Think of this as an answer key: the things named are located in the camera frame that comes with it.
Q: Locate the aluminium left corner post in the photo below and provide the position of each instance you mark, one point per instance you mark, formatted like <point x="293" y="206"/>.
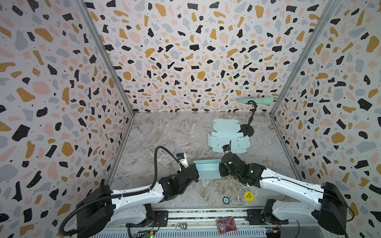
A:
<point x="85" y="15"/>

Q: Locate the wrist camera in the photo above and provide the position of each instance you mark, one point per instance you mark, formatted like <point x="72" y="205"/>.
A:
<point x="182" y="159"/>
<point x="226" y="149"/>

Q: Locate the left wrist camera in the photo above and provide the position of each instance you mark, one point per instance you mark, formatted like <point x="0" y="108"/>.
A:
<point x="182" y="159"/>

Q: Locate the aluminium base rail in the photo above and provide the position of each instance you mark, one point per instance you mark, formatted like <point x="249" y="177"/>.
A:
<point x="201" y="223"/>

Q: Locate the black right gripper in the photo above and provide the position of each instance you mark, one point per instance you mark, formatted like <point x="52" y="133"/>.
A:
<point x="224" y="166"/>

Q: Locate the purple snack packet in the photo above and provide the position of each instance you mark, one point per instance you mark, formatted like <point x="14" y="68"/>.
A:
<point x="226" y="225"/>

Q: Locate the black microphone stand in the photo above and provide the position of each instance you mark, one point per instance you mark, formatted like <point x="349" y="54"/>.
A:
<point x="247" y="129"/>

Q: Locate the aluminium corner post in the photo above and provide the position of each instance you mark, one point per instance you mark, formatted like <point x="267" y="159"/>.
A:
<point x="85" y="15"/>
<point x="324" y="19"/>

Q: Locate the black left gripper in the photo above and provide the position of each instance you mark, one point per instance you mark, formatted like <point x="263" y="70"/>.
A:
<point x="193" y="166"/>

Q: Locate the yellow round sticker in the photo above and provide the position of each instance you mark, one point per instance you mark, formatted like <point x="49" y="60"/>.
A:
<point x="249" y="196"/>

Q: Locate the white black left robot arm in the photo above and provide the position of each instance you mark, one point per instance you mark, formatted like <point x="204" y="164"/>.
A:
<point x="133" y="206"/>

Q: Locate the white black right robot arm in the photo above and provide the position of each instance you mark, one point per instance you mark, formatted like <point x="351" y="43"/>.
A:
<point x="321" y="204"/>

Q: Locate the aluminium right corner post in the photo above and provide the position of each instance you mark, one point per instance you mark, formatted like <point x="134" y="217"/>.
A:
<point x="324" y="19"/>

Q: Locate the flat mint paper box blank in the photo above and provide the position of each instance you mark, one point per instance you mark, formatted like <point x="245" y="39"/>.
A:
<point x="227" y="132"/>

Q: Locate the mint paper box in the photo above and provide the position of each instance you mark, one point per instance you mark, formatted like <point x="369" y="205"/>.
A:
<point x="208" y="169"/>
<point x="227" y="132"/>

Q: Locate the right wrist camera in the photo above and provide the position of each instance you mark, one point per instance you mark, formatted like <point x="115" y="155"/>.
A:
<point x="226" y="149"/>

